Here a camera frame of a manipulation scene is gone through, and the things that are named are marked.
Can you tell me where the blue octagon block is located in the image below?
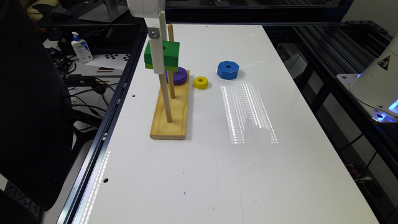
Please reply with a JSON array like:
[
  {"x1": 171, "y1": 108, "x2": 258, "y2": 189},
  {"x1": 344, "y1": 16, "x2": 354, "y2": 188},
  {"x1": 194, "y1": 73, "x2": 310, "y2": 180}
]
[{"x1": 217, "y1": 61, "x2": 239, "y2": 80}]

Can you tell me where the purple ring block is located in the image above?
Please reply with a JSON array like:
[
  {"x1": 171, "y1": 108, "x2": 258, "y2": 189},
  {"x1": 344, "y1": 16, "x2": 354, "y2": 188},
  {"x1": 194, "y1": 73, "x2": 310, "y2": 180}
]
[{"x1": 173, "y1": 67, "x2": 188, "y2": 85}]

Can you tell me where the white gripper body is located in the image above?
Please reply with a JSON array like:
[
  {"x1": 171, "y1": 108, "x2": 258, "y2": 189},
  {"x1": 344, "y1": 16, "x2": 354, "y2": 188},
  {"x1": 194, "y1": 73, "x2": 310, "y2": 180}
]
[{"x1": 126, "y1": 0, "x2": 165, "y2": 18}]

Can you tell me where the wooden peg base board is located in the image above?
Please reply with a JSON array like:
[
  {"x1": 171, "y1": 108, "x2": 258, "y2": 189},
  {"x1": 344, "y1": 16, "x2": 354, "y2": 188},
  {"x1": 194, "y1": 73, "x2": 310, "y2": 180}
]
[{"x1": 150, "y1": 79, "x2": 190, "y2": 140}]

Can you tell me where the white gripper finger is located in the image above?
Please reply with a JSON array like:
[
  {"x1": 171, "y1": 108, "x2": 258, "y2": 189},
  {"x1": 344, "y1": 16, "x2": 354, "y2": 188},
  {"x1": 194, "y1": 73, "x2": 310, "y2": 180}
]
[
  {"x1": 159, "y1": 11, "x2": 168, "y2": 41},
  {"x1": 144, "y1": 18, "x2": 165, "y2": 75}
]

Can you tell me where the checkerboard calibration sheet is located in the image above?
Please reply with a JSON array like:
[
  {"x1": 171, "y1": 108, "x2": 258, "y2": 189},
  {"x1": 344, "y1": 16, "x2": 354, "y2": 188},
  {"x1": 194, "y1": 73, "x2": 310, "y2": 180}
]
[{"x1": 87, "y1": 54, "x2": 130, "y2": 70}]

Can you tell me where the green square block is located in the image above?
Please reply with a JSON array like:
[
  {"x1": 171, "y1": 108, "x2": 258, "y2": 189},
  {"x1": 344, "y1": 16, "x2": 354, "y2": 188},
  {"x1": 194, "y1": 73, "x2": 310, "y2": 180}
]
[{"x1": 144, "y1": 40, "x2": 180, "y2": 72}]

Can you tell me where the monitor stand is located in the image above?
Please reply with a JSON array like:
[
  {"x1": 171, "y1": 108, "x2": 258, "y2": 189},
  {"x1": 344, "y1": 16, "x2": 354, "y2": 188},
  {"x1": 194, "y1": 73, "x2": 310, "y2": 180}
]
[{"x1": 79, "y1": 0, "x2": 129, "y2": 23}]

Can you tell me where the black cable bundle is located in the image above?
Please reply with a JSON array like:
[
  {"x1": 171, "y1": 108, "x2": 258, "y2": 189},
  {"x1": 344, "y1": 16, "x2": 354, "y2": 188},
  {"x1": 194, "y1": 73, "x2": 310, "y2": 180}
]
[{"x1": 46, "y1": 48, "x2": 77, "y2": 77}]

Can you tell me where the black computer mouse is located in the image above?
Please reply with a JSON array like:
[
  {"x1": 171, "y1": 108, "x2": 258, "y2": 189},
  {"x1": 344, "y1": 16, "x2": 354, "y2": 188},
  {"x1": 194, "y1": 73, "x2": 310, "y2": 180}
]
[{"x1": 50, "y1": 8, "x2": 73, "y2": 19}]

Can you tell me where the rear wooden peg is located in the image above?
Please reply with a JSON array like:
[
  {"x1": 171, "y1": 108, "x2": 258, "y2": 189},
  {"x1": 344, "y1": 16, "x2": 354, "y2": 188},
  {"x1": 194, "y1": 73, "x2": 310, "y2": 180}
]
[{"x1": 166, "y1": 24, "x2": 179, "y2": 72}]

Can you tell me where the white lotion pump bottle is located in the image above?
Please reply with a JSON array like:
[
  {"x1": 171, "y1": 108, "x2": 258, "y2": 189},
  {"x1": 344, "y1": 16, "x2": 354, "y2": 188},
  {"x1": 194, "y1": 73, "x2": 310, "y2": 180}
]
[{"x1": 71, "y1": 32, "x2": 93, "y2": 63}]

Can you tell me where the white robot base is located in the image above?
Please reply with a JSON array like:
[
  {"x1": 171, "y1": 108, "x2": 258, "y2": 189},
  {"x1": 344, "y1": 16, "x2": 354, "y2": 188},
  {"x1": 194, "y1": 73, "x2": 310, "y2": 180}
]
[{"x1": 337, "y1": 37, "x2": 397, "y2": 124}]

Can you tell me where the middle wooden peg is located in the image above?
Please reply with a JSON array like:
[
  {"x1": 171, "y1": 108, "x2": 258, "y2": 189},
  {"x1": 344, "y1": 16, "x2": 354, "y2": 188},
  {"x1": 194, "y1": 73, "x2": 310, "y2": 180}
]
[{"x1": 167, "y1": 71, "x2": 175, "y2": 99}]

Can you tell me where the front wooden peg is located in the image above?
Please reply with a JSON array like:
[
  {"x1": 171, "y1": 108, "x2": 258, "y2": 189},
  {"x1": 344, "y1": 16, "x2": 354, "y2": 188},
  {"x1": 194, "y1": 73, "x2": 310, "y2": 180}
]
[{"x1": 159, "y1": 73, "x2": 172, "y2": 123}]

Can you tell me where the wooden peg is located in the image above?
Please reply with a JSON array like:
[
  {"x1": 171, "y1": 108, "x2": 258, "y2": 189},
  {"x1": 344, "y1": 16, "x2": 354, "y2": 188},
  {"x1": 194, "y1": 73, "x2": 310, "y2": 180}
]
[
  {"x1": 167, "y1": 71, "x2": 175, "y2": 99},
  {"x1": 159, "y1": 73, "x2": 172, "y2": 123},
  {"x1": 166, "y1": 24, "x2": 179, "y2": 72}
]

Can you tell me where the yellow ring block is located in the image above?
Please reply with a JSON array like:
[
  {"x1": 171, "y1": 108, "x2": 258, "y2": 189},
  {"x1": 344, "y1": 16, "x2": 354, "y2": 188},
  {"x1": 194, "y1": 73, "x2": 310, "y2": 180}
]
[{"x1": 193, "y1": 77, "x2": 209, "y2": 90}]

